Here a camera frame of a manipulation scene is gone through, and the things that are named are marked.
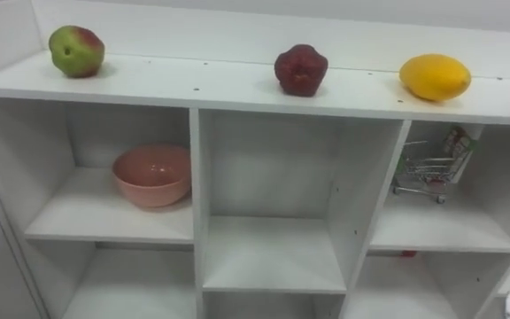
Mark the white shelf unit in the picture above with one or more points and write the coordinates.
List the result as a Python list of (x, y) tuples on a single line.
[(272, 252)]

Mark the miniature metal shopping cart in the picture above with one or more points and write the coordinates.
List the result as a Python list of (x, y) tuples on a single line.
[(427, 170)]

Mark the green white snack packet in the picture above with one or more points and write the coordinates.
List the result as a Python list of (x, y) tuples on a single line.
[(458, 146)]

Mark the green red apple soft toy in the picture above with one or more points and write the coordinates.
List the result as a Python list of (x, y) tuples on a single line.
[(75, 52)]

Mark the yellow lemon soft toy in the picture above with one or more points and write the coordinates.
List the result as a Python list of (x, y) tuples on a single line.
[(434, 77)]

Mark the pink bowl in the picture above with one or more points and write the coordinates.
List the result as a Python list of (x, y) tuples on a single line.
[(153, 177)]

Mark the dark red fruit soft toy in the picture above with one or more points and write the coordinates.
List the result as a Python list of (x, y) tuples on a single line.
[(300, 70)]

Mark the small red object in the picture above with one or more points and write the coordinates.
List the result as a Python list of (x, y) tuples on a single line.
[(408, 254)]

